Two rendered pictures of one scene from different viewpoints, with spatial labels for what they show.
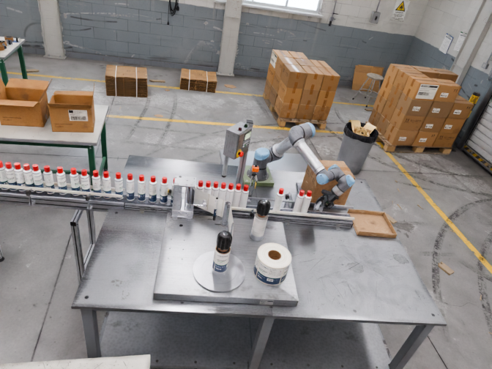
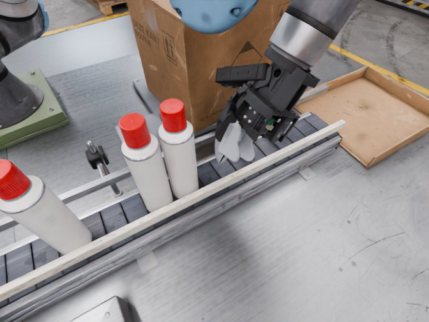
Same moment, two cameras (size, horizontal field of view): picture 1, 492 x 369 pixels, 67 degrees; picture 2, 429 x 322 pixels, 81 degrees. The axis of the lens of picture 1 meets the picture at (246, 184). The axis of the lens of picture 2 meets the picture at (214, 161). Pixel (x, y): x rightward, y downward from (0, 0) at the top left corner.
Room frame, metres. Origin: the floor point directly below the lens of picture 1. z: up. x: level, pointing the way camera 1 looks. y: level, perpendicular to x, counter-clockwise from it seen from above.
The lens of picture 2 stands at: (1.92, -0.41, 1.30)
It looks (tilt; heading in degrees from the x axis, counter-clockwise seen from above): 51 degrees down; 339
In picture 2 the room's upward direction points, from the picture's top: straight up
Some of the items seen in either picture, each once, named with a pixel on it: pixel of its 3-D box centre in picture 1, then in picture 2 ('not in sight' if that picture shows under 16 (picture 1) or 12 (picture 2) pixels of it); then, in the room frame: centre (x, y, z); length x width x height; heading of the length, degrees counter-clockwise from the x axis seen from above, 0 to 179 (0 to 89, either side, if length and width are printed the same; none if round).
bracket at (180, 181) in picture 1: (184, 181); not in sight; (1.94, 0.39, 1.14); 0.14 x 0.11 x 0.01; 100
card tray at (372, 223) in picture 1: (371, 222); (367, 108); (2.28, -1.00, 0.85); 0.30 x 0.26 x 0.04; 100
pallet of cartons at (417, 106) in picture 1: (419, 110); not in sight; (5.88, -2.50, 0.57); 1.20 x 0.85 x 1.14; 108
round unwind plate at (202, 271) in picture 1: (219, 270); not in sight; (1.49, 0.06, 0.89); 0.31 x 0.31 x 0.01
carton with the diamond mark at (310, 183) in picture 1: (326, 182); (211, 45); (2.51, -0.63, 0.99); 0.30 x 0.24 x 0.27; 106
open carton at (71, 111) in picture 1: (72, 105); not in sight; (3.00, 1.67, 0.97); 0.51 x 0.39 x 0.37; 21
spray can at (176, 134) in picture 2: (306, 203); (180, 155); (2.19, -0.45, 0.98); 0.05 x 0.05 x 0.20
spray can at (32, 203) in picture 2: (278, 200); (45, 214); (2.15, -0.25, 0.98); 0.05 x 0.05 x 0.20
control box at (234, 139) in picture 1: (237, 140); not in sight; (2.17, 0.11, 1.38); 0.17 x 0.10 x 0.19; 155
